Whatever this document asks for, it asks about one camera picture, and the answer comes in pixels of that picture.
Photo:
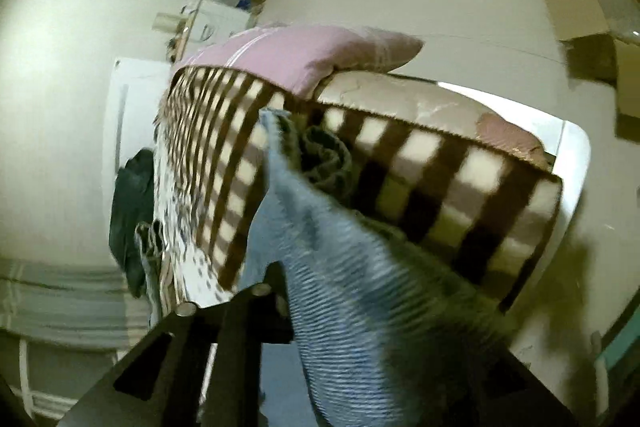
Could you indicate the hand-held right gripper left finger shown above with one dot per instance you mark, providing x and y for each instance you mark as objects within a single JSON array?
[{"x": 272, "y": 287}]

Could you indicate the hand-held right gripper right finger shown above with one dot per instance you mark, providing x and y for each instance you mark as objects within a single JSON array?
[{"x": 522, "y": 399}]

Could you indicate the blue striped pants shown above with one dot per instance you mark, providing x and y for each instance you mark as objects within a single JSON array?
[{"x": 350, "y": 307}]

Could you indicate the white floral bed sheet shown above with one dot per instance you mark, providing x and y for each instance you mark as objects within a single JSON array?
[{"x": 180, "y": 227}]

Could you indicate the dark olive garment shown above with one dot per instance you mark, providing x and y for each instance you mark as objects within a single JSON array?
[{"x": 325, "y": 157}]

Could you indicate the dark cloth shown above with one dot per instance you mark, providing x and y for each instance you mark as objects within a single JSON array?
[{"x": 132, "y": 202}]

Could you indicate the brown cream checkered blanket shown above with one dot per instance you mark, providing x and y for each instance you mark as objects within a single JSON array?
[{"x": 450, "y": 202}]

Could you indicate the grey striped mat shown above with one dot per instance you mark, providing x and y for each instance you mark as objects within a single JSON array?
[{"x": 65, "y": 307}]

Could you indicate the pink pillow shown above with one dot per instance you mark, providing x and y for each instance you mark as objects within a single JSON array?
[{"x": 295, "y": 54}]

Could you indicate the white printed box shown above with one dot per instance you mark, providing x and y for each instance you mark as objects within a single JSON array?
[{"x": 220, "y": 19}]

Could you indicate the flattened cardboard boxes right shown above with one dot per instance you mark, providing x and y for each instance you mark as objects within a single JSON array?
[{"x": 575, "y": 2}]

